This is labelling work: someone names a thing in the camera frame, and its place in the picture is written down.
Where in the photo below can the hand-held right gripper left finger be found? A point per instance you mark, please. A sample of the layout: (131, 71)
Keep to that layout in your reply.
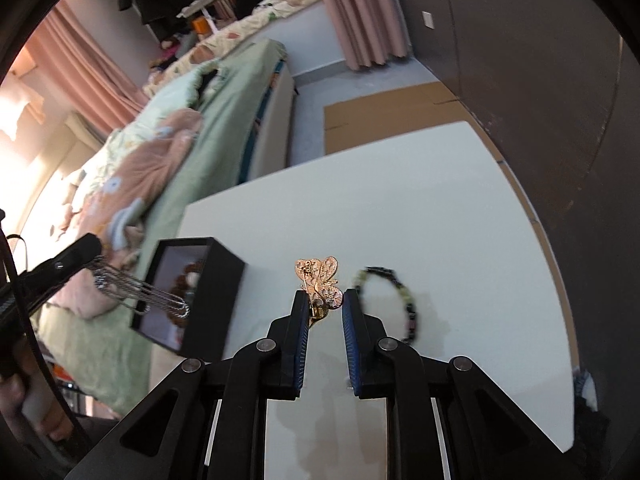
(300, 350)

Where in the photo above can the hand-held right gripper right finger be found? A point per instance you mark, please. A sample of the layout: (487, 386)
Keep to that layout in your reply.
(350, 350)

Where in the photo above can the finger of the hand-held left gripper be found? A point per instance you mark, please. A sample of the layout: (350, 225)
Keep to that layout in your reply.
(65, 262)

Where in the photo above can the gold butterfly brooch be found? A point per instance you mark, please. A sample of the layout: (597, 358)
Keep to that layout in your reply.
(320, 280)

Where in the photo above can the black jewelry box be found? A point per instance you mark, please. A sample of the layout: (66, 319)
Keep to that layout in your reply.
(210, 305)

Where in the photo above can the person's left hand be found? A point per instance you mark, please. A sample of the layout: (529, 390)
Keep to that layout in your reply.
(47, 410)

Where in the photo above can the orange floral blanket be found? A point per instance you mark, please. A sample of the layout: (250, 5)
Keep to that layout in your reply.
(150, 160)

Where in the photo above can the white radiator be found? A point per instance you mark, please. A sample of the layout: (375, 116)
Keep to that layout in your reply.
(85, 130)

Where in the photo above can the white hanging cloth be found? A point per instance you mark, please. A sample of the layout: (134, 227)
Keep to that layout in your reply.
(20, 110)

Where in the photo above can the bed with green sheet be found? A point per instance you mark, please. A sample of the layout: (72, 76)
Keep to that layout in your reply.
(210, 150)

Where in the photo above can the pink curtain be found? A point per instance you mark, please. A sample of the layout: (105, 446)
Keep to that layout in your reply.
(360, 15)
(90, 70)

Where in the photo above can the light green quilt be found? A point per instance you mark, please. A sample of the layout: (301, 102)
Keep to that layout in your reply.
(170, 95)

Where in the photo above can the flat brown cardboard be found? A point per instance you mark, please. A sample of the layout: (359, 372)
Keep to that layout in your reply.
(380, 115)

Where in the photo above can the orange box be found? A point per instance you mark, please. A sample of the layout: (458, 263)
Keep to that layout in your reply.
(201, 26)

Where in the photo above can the white small rack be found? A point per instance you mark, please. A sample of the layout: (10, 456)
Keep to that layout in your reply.
(205, 7)

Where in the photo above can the floral comforter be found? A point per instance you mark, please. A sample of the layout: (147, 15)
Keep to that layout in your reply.
(240, 30)

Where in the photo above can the dark brown wardrobe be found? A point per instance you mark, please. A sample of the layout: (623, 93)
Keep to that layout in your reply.
(525, 85)

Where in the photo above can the white wall switch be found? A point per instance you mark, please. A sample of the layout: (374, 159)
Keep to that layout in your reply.
(428, 19)

